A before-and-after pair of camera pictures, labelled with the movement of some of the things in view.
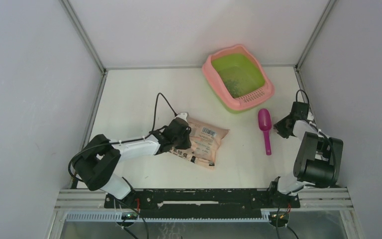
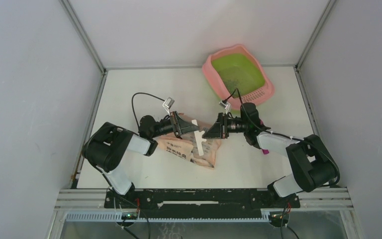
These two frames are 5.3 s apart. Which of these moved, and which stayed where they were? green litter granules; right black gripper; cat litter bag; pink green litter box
Moved: right black gripper
Stayed: cat litter bag; green litter granules; pink green litter box
